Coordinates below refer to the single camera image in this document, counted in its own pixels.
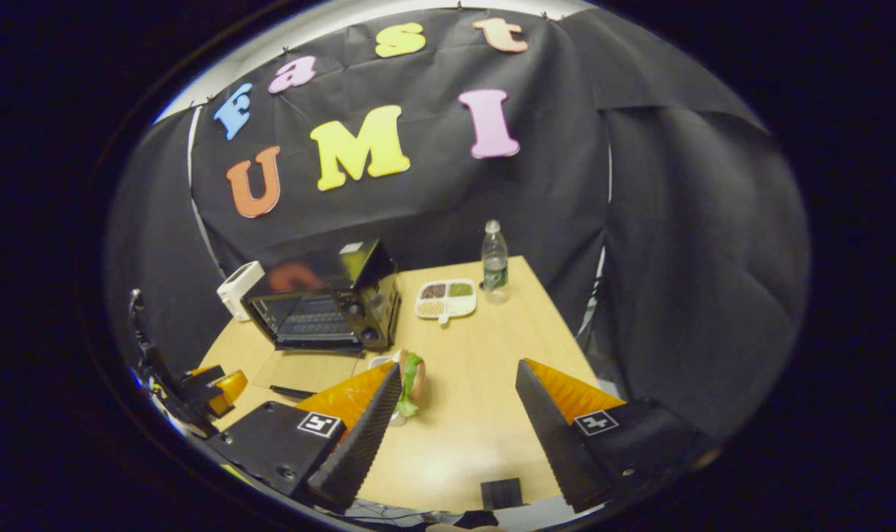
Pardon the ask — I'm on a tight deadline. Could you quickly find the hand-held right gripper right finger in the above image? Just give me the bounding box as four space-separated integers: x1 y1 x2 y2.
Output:
516 358 720 514

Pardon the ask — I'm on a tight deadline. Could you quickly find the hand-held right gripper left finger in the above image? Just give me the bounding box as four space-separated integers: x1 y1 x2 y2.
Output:
204 361 404 513

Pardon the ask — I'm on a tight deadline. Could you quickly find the sandwich with green lettuce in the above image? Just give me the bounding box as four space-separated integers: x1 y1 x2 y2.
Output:
394 349 428 418

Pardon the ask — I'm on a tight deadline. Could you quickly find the black electric oven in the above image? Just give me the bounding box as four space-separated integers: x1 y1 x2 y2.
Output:
241 238 403 401

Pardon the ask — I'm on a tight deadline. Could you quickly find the white plastic tray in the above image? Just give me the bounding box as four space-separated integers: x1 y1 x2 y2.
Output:
369 355 411 427

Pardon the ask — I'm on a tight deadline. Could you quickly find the black square pad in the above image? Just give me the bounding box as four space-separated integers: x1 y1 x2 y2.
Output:
481 478 524 511

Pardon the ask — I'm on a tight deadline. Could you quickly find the white toaster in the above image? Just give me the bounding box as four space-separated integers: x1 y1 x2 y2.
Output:
217 261 265 322

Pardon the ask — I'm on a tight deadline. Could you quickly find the white divided plate with grains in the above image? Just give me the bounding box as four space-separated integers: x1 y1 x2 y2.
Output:
416 279 478 326

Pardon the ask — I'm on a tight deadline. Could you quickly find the clear plastic water bottle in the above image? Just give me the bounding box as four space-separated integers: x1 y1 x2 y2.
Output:
481 219 510 304

